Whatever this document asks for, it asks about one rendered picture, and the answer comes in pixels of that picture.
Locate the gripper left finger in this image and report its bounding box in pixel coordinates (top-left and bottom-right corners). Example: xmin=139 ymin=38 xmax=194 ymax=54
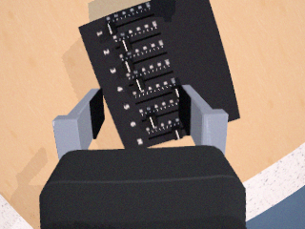
xmin=52 ymin=88 xmax=105 ymax=160

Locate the black lighting desk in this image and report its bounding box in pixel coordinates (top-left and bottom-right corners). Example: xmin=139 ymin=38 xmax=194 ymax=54
xmin=78 ymin=0 xmax=240 ymax=149

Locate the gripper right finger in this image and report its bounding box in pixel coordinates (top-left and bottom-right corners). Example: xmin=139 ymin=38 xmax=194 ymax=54
xmin=178 ymin=85 xmax=228 ymax=155

